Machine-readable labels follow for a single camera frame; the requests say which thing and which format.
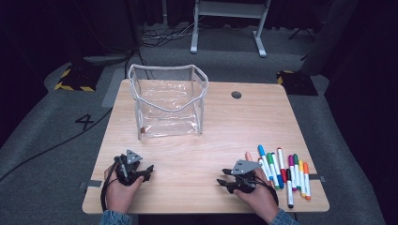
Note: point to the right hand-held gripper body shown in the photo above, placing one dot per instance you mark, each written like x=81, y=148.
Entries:
x=244, y=182

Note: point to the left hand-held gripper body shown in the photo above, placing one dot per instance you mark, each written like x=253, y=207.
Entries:
x=125, y=170

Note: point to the light green marker pen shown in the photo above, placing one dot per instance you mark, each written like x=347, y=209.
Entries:
x=270, y=158

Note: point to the dark blue marker pen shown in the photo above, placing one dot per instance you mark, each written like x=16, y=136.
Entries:
x=280, y=182

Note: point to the light blue marker pen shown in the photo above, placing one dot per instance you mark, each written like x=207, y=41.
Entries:
x=261, y=150

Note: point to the red marker pen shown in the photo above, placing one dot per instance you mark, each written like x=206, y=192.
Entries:
x=283, y=175

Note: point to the black marker pen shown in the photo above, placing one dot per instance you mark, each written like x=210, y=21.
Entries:
x=290, y=193

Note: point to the magenta marker pen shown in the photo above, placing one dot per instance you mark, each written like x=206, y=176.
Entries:
x=291, y=161

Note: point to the dark green marker pen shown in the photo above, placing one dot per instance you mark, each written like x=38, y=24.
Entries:
x=295, y=159

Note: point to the yellow marker pen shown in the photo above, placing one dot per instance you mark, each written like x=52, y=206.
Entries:
x=301, y=165

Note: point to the orange marker pen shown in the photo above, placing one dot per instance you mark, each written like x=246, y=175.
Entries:
x=305, y=168

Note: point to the clear plastic bag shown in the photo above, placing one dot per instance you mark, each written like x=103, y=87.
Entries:
x=169, y=106

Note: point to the person's right hand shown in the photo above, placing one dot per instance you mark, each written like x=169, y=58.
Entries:
x=261, y=201

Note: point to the person's left hand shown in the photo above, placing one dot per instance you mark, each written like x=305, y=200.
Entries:
x=119, y=197

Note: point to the grey tape strip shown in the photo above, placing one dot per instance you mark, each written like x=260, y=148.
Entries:
x=320, y=178
x=94, y=183

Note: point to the yellow black striped base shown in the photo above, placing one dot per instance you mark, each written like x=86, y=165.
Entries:
x=297, y=83
x=78, y=79

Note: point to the black tripod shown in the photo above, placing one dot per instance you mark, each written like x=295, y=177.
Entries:
x=301, y=31

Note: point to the grey cloth cover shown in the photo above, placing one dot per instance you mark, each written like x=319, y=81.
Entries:
x=328, y=37

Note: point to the white desk frame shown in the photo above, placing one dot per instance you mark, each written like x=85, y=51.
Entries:
x=230, y=9

